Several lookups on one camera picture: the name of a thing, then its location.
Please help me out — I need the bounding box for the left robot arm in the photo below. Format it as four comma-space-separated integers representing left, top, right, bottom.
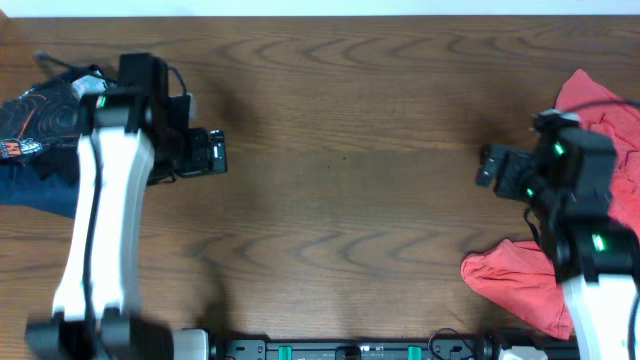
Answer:
25, 53, 228, 360

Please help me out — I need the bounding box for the folded blue garment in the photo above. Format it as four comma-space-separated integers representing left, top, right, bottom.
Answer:
1, 160, 79, 218

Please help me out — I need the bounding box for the black printed cycling jersey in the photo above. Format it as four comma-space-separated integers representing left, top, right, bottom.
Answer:
1, 65, 110, 184

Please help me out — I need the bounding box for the red t-shirt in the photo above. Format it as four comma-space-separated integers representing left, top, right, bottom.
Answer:
459, 68, 640, 341

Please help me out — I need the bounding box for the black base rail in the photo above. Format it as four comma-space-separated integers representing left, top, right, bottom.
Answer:
172, 327, 581, 360

